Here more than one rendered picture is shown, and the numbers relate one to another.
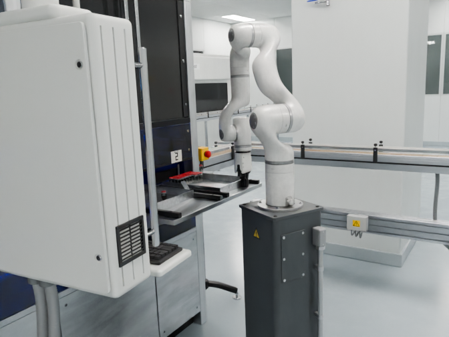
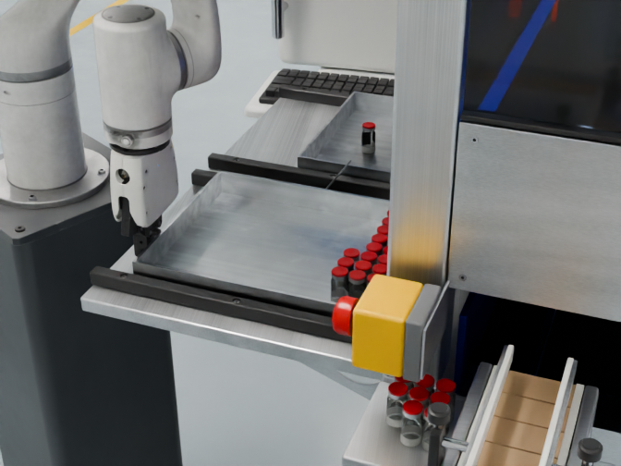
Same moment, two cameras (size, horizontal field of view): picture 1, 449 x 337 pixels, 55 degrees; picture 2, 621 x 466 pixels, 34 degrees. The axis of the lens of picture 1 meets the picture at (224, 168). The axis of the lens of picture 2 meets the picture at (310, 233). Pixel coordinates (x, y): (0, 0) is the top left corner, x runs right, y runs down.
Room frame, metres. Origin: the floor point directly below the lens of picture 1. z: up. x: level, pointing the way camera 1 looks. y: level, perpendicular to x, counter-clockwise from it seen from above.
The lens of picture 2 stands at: (3.21, -0.13, 1.61)
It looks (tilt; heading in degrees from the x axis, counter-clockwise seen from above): 31 degrees down; 168
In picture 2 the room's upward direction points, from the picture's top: straight up
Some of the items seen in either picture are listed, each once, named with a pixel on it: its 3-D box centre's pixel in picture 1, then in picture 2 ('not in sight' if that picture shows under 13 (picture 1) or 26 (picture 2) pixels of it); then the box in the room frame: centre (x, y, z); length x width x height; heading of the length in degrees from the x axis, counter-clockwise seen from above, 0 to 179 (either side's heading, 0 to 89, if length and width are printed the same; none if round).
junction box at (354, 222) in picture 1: (357, 222); not in sight; (2.56, -0.81, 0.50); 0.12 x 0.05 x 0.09; 57
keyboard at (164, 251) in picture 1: (124, 246); (368, 93); (1.45, 0.37, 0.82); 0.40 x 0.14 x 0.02; 63
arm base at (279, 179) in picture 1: (279, 184); (40, 124); (1.75, -0.23, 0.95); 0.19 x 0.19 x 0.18
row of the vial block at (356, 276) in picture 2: (188, 179); (376, 257); (2.15, 0.19, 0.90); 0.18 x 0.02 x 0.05; 147
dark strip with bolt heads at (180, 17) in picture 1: (184, 81); not in sight; (2.28, 0.19, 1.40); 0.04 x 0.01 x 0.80; 147
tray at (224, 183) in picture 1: (206, 182); (296, 246); (2.09, 0.09, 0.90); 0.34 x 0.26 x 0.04; 57
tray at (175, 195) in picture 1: (145, 196); (430, 148); (1.85, 0.36, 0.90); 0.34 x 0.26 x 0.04; 57
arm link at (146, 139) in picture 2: (242, 148); (137, 128); (2.05, -0.09, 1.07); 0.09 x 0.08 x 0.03; 148
